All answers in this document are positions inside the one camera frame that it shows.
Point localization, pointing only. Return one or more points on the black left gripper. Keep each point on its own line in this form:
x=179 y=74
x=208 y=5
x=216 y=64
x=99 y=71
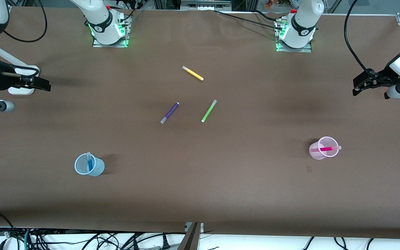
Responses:
x=382 y=77

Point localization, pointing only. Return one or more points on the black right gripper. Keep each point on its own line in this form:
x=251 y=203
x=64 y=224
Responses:
x=4 y=79

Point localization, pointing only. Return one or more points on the pink marker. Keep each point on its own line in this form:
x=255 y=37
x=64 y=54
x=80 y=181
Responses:
x=326 y=149

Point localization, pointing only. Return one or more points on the blue marker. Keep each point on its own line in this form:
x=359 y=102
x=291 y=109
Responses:
x=90 y=163

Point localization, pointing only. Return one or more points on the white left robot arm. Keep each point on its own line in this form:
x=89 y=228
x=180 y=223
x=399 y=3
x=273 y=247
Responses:
x=302 y=24

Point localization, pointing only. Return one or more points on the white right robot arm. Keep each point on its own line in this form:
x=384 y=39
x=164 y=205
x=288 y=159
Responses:
x=99 y=17

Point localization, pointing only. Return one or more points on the white desk lamp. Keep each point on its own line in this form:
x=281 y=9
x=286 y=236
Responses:
x=21 y=92

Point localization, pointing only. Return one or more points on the pink mesh cup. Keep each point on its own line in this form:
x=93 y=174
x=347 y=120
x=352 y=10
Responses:
x=316 y=154

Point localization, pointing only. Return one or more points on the blue mesh cup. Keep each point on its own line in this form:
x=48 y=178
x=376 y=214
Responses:
x=97 y=168

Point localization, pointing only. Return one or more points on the purple marker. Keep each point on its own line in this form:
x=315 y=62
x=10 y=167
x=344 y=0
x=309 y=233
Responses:
x=169 y=113

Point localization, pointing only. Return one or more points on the yellow marker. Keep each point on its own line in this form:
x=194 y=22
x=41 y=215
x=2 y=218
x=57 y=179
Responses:
x=193 y=73

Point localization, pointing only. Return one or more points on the green marker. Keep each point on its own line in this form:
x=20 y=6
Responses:
x=208 y=111

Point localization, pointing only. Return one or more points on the brown table cover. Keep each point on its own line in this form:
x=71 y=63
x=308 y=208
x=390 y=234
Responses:
x=200 y=187

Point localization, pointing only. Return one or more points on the grey metal table beam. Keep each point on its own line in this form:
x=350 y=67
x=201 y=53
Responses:
x=191 y=239

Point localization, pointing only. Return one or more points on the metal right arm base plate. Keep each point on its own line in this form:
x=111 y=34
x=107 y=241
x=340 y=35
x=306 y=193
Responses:
x=97 y=43

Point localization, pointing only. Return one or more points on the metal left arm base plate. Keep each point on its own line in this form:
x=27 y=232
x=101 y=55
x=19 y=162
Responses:
x=283 y=48

